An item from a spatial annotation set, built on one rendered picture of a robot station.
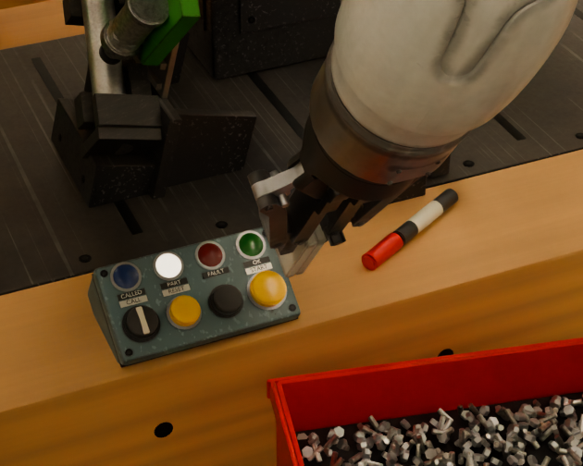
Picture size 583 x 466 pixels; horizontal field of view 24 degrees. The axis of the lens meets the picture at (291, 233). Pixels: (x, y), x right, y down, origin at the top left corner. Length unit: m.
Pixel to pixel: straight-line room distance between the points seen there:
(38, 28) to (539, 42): 1.02
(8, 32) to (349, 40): 0.94
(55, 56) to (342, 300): 0.51
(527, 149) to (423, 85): 0.67
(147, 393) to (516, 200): 0.39
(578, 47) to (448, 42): 0.89
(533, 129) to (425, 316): 0.29
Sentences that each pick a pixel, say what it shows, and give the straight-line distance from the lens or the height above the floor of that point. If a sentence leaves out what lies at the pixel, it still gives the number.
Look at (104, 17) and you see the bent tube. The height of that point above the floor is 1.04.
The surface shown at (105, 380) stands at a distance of 1.04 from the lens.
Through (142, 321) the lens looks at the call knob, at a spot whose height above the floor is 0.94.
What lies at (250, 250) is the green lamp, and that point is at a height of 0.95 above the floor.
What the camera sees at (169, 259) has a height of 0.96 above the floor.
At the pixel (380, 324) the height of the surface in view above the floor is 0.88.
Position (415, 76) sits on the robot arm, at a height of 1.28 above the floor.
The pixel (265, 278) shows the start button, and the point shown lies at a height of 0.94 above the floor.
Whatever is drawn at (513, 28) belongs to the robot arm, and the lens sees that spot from 0.62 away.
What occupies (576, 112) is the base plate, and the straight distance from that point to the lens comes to 1.38.
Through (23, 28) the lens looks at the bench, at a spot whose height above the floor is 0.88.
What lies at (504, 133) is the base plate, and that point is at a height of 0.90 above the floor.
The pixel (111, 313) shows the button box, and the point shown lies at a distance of 1.05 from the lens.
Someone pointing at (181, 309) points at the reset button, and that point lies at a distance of 1.04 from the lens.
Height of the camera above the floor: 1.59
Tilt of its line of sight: 36 degrees down
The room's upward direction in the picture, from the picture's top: straight up
